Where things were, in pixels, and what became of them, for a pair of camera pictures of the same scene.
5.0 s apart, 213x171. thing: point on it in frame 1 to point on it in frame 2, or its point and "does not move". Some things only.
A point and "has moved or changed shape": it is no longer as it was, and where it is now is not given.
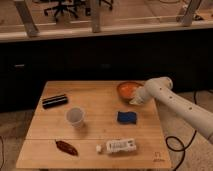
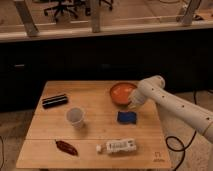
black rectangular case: (54, 101) does not move
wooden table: (88, 125) does not move
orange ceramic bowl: (127, 90) has moved or changed shape
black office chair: (61, 8) does not move
